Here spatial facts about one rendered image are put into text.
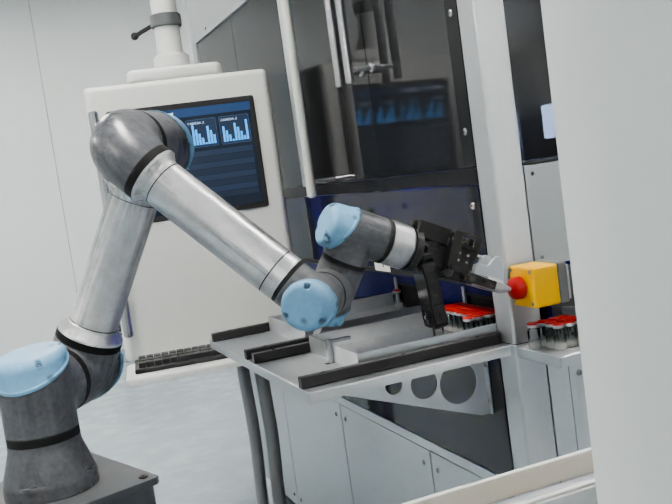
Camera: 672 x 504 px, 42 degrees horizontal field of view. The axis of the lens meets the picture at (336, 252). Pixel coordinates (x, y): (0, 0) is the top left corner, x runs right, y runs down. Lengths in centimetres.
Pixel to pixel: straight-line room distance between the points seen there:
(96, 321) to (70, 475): 26
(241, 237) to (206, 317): 117
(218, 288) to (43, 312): 459
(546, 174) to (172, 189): 70
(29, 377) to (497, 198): 85
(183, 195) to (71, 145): 566
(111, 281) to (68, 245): 542
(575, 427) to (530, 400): 12
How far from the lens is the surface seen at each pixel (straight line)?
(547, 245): 166
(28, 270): 693
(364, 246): 138
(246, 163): 244
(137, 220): 150
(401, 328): 187
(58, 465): 148
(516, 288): 154
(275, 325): 208
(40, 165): 694
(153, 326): 245
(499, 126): 161
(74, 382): 151
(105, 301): 154
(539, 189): 165
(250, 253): 129
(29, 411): 147
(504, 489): 77
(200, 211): 131
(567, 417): 173
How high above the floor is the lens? 124
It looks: 5 degrees down
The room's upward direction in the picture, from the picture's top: 8 degrees counter-clockwise
